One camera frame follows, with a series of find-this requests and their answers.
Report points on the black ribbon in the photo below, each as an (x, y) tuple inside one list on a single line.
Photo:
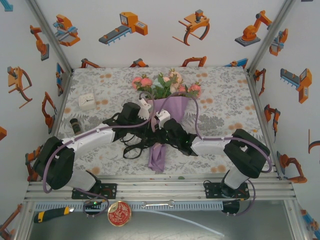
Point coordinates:
[(126, 149)]

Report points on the purple wrapping paper sheet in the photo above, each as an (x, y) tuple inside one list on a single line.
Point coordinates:
[(172, 107)]

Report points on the fake flower bouquet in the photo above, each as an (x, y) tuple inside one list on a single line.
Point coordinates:
[(165, 85)]

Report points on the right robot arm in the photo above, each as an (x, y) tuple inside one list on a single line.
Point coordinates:
[(212, 147)]

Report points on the small green leaf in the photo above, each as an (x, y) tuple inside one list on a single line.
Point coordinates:
[(181, 177)]

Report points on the small white clock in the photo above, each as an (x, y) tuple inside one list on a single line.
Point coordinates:
[(87, 101)]

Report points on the small dark bottle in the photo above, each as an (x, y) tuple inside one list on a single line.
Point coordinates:
[(75, 125)]

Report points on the floral printed tablecloth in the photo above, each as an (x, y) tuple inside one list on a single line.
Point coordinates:
[(225, 100)]

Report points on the silver wrench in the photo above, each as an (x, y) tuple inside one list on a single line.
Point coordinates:
[(157, 205)]

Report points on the red gold round tin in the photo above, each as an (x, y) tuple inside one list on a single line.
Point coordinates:
[(119, 213)]

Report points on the thin white plastic tube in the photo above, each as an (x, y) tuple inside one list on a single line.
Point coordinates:
[(212, 230)]

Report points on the yellow black utility knife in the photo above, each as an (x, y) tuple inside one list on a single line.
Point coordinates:
[(50, 214)]

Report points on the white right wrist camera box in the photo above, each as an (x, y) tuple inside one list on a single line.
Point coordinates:
[(163, 115)]

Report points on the aluminium table frame rails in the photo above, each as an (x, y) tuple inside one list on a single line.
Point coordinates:
[(160, 190)]

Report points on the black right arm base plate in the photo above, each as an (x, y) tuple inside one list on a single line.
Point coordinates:
[(212, 190)]

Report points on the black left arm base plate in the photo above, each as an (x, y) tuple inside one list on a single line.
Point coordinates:
[(110, 191)]

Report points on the aluminium frame post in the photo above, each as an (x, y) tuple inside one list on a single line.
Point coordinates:
[(51, 37), (270, 37)]

